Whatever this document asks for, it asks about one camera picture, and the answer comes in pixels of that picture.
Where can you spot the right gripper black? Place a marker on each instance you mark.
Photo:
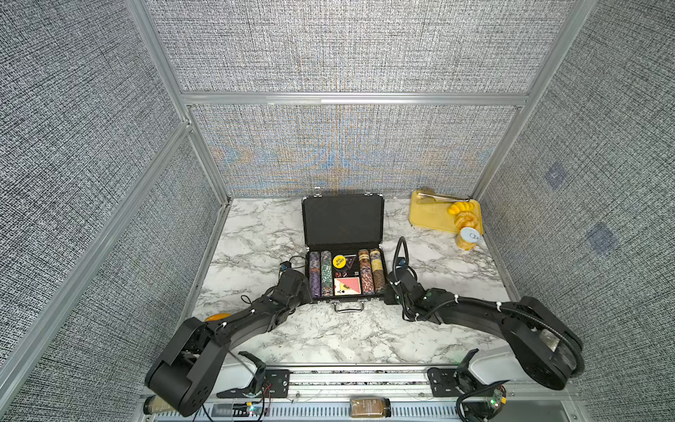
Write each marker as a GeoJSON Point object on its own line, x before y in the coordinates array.
{"type": "Point", "coordinates": [386, 296]}

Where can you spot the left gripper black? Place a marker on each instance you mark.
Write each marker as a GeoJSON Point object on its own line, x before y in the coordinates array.
{"type": "Point", "coordinates": [305, 294]}

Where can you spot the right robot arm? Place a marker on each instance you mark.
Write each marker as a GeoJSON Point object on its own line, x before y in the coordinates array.
{"type": "Point", "coordinates": [548, 351]}

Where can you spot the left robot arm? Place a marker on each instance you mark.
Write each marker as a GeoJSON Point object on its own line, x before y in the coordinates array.
{"type": "Point", "coordinates": [186, 371]}

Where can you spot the red poker chip row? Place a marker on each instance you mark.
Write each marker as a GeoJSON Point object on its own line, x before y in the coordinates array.
{"type": "Point", "coordinates": [366, 274]}

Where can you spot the yellow brown poker chip row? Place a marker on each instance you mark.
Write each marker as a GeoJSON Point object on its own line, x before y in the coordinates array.
{"type": "Point", "coordinates": [377, 270]}

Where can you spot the purple poker chip row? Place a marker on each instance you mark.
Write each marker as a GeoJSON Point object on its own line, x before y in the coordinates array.
{"type": "Point", "coordinates": [315, 274]}

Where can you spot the green poker chip row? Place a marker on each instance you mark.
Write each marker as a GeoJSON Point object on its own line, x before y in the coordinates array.
{"type": "Point", "coordinates": [326, 274]}

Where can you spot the red playing card deck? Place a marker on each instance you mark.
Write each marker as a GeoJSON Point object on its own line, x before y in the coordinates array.
{"type": "Point", "coordinates": [347, 286]}

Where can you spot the yellow big blind button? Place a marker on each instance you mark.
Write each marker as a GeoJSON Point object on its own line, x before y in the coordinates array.
{"type": "Point", "coordinates": [339, 261]}

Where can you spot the yellow labelled can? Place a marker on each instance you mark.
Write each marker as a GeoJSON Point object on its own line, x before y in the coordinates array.
{"type": "Point", "coordinates": [468, 238]}

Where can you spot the yellow plastic tray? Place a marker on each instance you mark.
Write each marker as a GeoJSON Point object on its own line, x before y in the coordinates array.
{"type": "Point", "coordinates": [435, 216]}

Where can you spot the orange round object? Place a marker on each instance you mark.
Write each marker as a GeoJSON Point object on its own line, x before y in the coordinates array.
{"type": "Point", "coordinates": [217, 317]}

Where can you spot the metal tongs on tray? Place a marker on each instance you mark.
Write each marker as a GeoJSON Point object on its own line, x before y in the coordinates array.
{"type": "Point", "coordinates": [424, 198]}

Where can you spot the clear bottle lower left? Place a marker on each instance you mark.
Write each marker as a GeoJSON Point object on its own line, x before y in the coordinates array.
{"type": "Point", "coordinates": [155, 405]}

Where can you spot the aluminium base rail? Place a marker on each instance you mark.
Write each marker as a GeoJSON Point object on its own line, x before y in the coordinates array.
{"type": "Point", "coordinates": [323, 393]}

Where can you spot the brown bottle on rail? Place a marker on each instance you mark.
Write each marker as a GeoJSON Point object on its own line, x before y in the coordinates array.
{"type": "Point", "coordinates": [370, 407]}

